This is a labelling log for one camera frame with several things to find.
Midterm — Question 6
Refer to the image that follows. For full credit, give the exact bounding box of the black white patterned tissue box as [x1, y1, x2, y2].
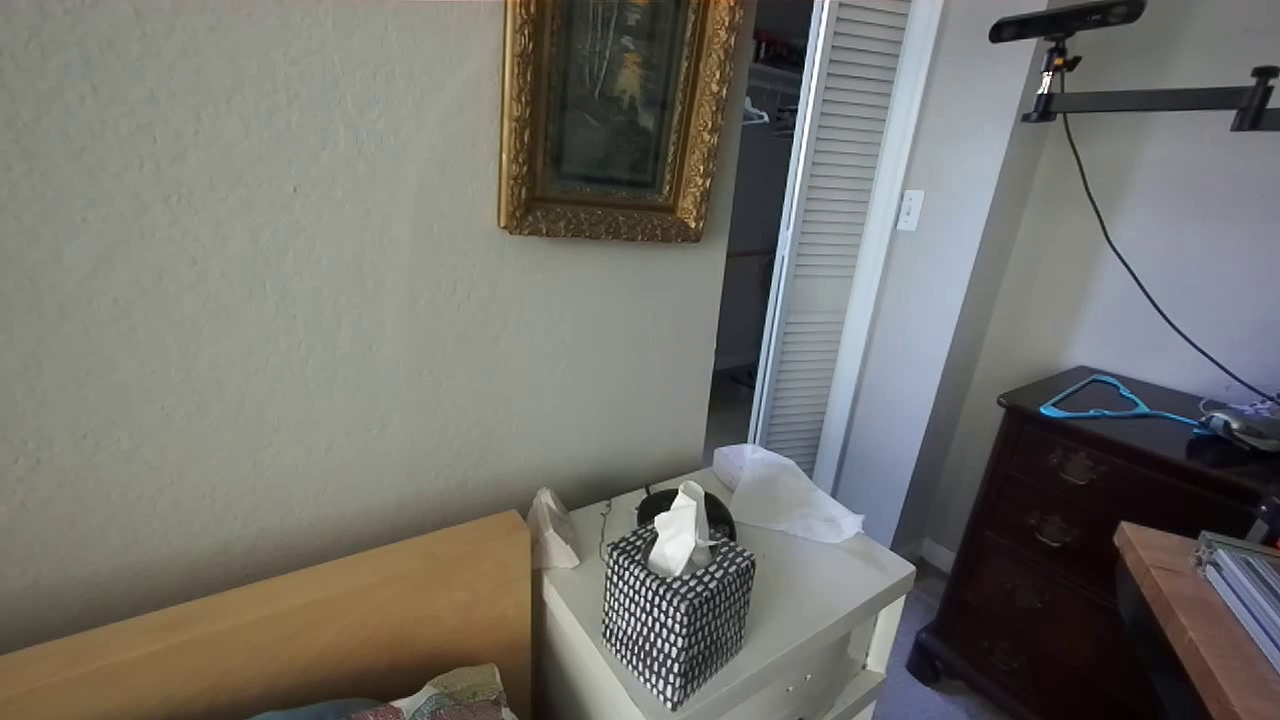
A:
[598, 518, 759, 717]

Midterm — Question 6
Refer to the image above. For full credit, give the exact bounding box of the dark wooden dresser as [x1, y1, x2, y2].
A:
[909, 364, 1280, 720]

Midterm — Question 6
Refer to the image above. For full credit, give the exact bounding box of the white plastic bag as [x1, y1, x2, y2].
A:
[710, 440, 870, 546]

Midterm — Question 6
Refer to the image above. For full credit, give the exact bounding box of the black cable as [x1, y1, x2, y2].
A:
[1053, 107, 1280, 409]

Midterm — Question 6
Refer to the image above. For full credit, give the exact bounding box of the white tissue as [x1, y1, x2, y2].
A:
[646, 477, 717, 583]

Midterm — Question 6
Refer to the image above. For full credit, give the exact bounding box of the white plastic piece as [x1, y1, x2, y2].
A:
[526, 485, 588, 581]

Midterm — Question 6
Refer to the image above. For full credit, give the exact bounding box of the blue cable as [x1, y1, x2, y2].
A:
[1035, 373, 1219, 437]

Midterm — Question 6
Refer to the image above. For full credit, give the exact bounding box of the black boom bar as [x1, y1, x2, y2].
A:
[1021, 62, 1280, 135]

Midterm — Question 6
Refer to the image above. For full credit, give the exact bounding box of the ornate gold picture frame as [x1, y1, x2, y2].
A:
[497, 0, 754, 249]

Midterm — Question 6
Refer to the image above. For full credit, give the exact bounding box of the light wooden headboard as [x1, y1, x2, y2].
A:
[0, 504, 541, 720]

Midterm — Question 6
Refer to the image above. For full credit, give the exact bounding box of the dark small device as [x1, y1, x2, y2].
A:
[1183, 394, 1280, 471]

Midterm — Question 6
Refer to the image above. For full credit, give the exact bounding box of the white light switch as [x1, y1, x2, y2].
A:
[894, 182, 934, 239]

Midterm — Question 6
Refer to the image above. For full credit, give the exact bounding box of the grey flat device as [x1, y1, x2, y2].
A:
[1194, 526, 1280, 681]

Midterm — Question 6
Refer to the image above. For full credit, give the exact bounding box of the light wooden table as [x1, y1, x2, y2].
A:
[1107, 517, 1280, 720]

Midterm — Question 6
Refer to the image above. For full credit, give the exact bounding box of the black camera on mount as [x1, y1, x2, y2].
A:
[985, 0, 1153, 129]

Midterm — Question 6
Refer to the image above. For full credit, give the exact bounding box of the white nightstand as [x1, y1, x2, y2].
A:
[532, 463, 920, 720]

